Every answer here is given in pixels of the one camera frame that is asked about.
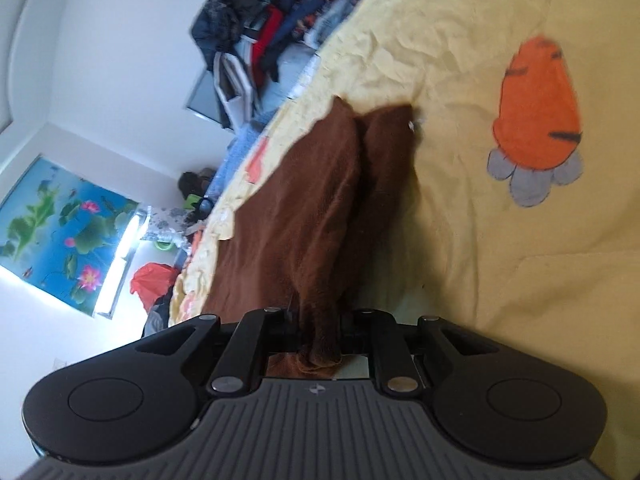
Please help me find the light blue quilted blanket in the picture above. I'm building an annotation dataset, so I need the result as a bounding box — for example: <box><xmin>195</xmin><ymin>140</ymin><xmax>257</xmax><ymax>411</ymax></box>
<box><xmin>205</xmin><ymin>110</ymin><xmax>277</xmax><ymax>205</ymax></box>

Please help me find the yellow patterned bed quilt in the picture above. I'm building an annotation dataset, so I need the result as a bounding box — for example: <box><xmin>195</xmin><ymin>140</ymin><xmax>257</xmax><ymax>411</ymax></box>
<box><xmin>170</xmin><ymin>0</ymin><xmax>639</xmax><ymax>479</ymax></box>

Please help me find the pile of mixed clothes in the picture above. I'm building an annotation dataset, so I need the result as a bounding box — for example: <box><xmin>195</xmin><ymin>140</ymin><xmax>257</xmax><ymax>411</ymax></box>
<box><xmin>191</xmin><ymin>0</ymin><xmax>359</xmax><ymax>131</ymax></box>

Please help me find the black bag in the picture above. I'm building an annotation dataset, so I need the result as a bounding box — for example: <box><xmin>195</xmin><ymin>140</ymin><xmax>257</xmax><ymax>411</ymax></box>
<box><xmin>178</xmin><ymin>168</ymin><xmax>216</xmax><ymax>209</ymax></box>

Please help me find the lotus flower wall poster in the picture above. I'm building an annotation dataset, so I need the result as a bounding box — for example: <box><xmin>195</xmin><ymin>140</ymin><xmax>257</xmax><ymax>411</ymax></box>
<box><xmin>1</xmin><ymin>156</ymin><xmax>145</xmax><ymax>318</ymax></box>

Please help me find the grey framed board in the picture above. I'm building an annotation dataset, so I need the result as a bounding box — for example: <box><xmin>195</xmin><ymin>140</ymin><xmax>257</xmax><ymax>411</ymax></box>
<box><xmin>186</xmin><ymin>70</ymin><xmax>222</xmax><ymax>125</ymax></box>

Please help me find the red orange cloth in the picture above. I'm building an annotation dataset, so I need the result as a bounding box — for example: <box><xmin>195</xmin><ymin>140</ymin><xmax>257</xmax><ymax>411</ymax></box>
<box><xmin>130</xmin><ymin>262</ymin><xmax>180</xmax><ymax>313</ymax></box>

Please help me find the brown knit sweater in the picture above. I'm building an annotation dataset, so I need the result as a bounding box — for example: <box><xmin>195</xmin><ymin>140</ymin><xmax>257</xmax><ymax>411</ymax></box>
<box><xmin>203</xmin><ymin>98</ymin><xmax>414</xmax><ymax>378</ymax></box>

